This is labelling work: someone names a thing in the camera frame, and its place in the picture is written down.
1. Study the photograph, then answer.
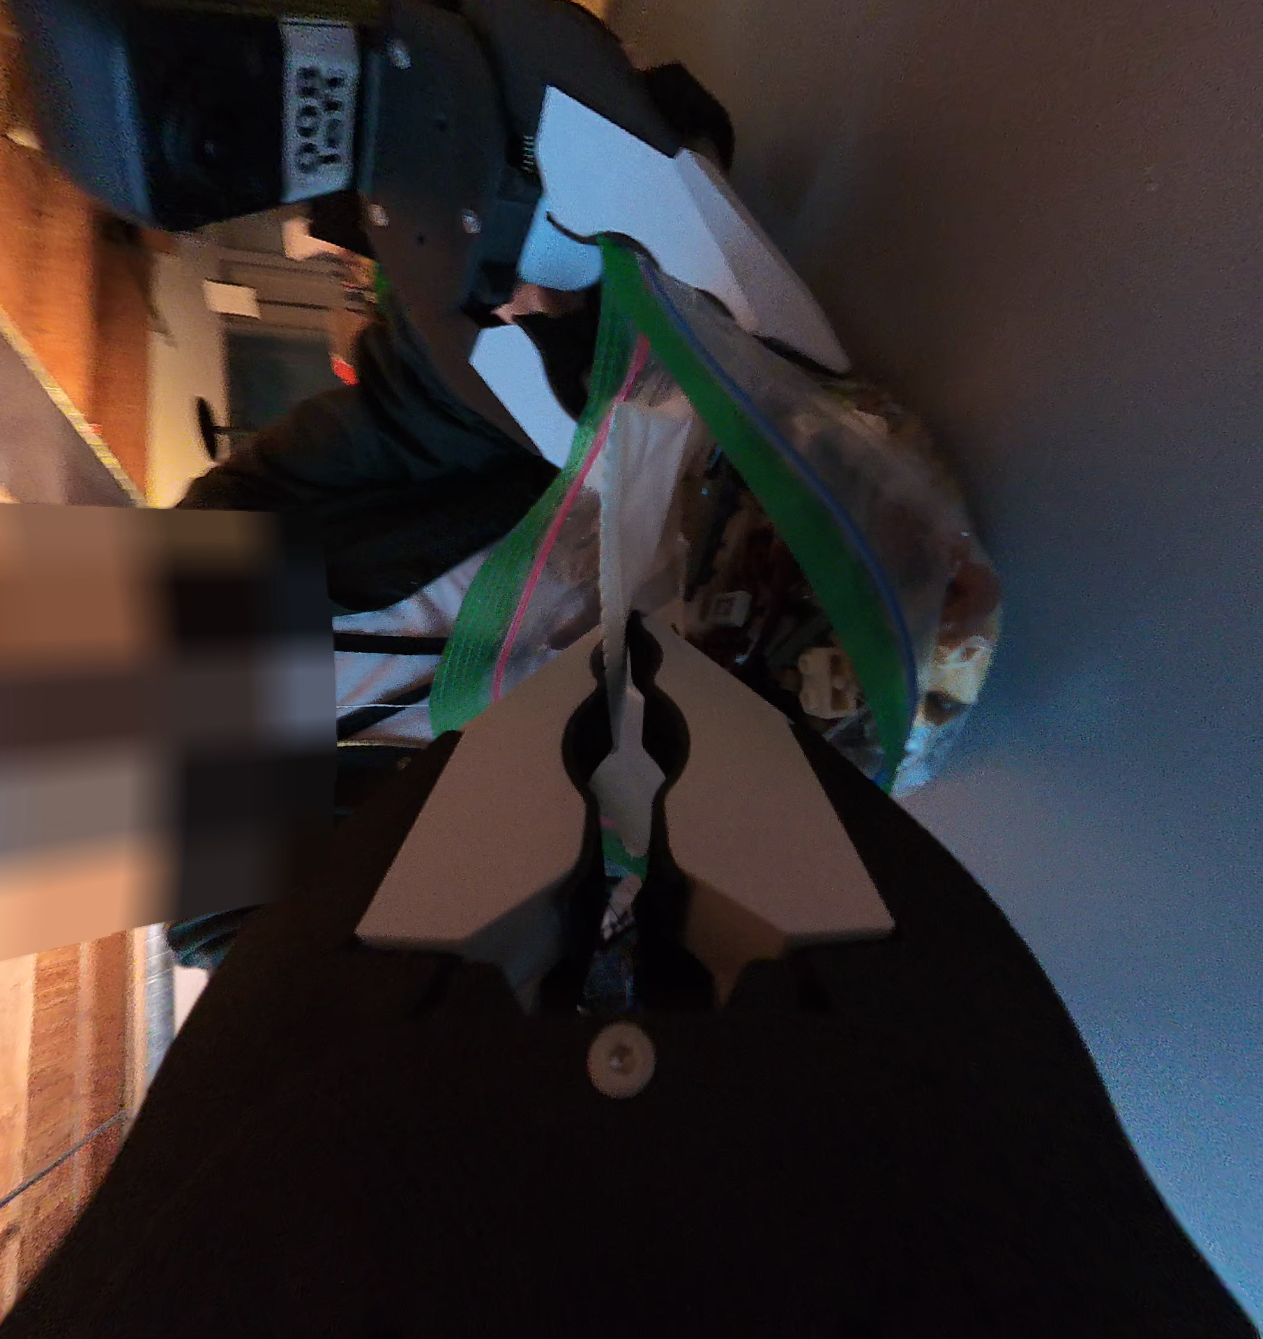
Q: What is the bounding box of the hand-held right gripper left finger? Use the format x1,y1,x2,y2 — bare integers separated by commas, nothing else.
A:
354,617,637,1015

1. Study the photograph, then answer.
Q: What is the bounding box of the clear zip bag green seal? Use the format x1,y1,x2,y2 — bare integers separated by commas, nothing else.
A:
429,233,1004,802

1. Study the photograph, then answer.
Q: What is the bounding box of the pile of small toy bricks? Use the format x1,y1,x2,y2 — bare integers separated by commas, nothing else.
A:
684,397,998,754

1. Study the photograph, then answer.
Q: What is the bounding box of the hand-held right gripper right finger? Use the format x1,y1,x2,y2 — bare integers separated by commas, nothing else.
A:
632,617,896,1015

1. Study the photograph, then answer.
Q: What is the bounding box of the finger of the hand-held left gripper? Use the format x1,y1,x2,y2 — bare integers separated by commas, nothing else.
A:
517,86,854,373
467,309,595,425

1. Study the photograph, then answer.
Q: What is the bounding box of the person's light grey clothing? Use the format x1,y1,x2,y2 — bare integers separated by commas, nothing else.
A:
333,544,506,747

